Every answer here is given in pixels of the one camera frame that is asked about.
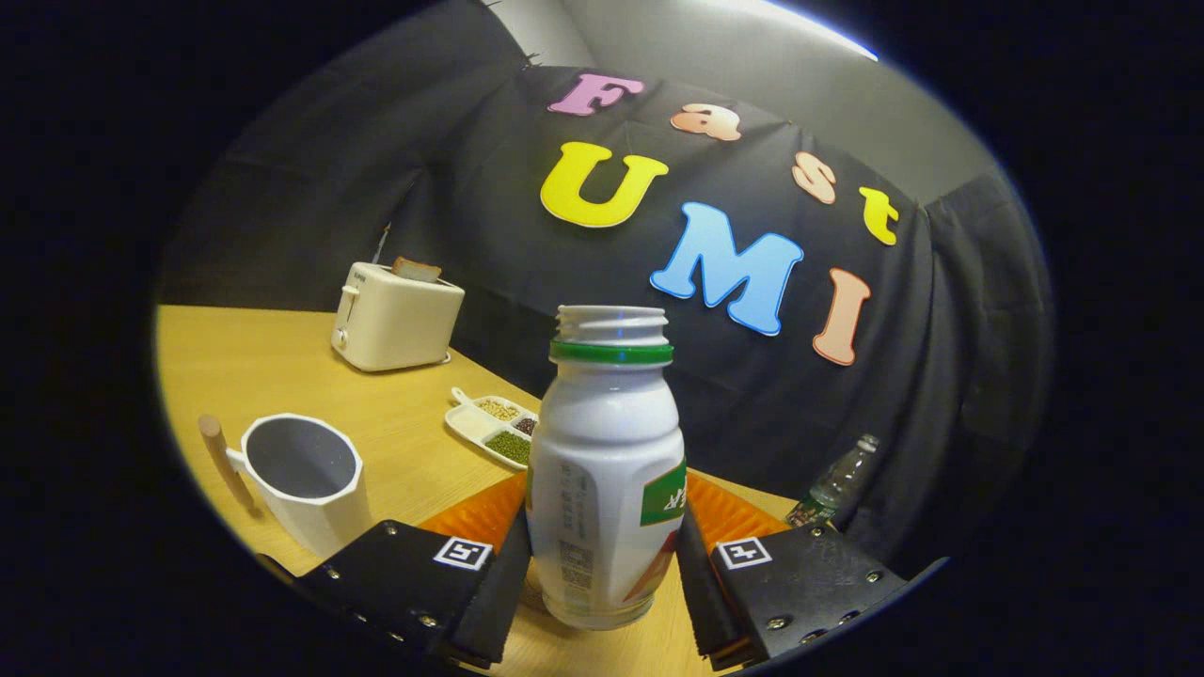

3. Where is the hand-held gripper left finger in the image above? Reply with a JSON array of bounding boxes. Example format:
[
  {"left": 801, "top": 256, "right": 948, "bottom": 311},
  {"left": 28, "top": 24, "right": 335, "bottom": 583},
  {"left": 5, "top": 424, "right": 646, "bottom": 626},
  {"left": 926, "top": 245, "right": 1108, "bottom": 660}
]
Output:
[{"left": 259, "top": 470, "right": 534, "bottom": 670}]

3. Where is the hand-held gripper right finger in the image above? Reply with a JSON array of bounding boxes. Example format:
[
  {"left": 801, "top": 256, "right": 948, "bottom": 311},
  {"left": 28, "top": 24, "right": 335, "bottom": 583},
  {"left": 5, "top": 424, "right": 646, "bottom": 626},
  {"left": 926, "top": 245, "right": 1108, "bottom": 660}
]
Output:
[{"left": 677, "top": 473, "right": 911, "bottom": 670}]

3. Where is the white cup with wooden handle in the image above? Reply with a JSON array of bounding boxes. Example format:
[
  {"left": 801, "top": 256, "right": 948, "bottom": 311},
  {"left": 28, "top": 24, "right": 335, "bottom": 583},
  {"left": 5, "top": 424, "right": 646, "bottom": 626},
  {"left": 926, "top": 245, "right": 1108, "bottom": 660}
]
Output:
[{"left": 198, "top": 413, "right": 374, "bottom": 559}]

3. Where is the white juice bottle green label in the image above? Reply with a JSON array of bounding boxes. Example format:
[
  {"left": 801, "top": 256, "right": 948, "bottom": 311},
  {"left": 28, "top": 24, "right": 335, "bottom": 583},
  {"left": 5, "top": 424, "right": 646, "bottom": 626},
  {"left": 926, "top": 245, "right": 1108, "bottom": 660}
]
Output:
[{"left": 527, "top": 304, "right": 688, "bottom": 631}]

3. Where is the clear plastic water bottle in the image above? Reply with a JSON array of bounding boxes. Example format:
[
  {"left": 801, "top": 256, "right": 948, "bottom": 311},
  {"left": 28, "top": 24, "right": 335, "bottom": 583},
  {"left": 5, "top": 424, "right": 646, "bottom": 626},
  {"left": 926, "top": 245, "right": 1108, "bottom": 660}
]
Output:
[{"left": 786, "top": 433, "right": 880, "bottom": 529}]

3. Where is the white divided dish of beans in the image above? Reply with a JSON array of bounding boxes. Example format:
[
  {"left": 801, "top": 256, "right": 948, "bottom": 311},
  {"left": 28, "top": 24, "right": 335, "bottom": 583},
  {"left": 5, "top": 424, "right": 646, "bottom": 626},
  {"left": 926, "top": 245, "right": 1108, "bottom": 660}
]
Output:
[{"left": 445, "top": 386, "right": 540, "bottom": 471}]

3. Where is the wooden table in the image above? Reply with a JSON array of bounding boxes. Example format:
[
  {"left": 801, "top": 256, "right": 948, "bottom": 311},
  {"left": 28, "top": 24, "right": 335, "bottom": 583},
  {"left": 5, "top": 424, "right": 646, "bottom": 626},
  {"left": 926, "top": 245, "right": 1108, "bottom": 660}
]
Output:
[{"left": 155, "top": 305, "right": 800, "bottom": 677}]

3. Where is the cream toaster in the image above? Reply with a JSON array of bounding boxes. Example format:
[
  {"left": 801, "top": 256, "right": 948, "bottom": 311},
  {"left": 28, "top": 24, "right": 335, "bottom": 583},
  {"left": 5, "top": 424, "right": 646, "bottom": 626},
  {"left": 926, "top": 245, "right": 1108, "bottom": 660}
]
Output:
[{"left": 330, "top": 262, "right": 466, "bottom": 373}]

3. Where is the black backdrop cloth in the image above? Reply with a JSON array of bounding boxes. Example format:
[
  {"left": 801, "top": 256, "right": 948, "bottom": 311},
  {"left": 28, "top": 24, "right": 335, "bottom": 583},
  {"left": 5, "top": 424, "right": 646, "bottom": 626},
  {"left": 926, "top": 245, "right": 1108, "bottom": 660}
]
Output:
[{"left": 160, "top": 0, "right": 1054, "bottom": 570}]

